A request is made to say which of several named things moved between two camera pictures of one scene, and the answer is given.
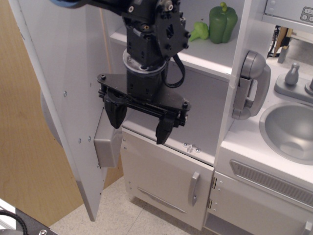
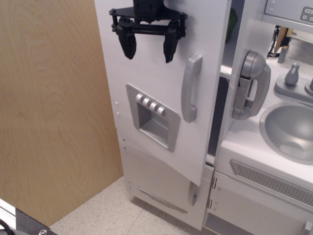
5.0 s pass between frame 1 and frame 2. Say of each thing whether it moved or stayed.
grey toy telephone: stayed
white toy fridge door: moved
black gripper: moved
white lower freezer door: stayed
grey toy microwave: stayed
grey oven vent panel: stayed
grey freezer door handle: stayed
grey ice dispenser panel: moved
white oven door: stayed
